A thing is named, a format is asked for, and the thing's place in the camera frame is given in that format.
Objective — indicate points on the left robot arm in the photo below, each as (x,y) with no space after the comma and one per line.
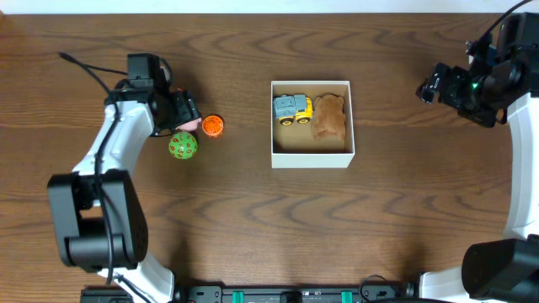
(99,223)

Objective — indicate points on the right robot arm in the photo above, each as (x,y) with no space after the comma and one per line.
(505,270)

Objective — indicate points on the white pink rabbit figure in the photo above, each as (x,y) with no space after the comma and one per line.
(189,124)

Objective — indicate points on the white cardboard box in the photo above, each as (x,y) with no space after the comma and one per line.
(294,146)

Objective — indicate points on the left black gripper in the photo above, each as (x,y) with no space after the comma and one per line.
(185,109)

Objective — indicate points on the orange patterned ball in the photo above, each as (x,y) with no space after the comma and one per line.
(213,125)

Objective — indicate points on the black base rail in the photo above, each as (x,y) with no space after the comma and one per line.
(369,292)

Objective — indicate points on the green numbered dice ball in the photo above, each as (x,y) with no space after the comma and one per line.
(183,145)

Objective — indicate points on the brown plush bear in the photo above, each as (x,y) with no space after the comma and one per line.
(329,118)

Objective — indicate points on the yellow grey toy truck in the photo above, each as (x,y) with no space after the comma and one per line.
(288,109)

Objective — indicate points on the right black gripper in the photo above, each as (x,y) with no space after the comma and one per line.
(456,77)

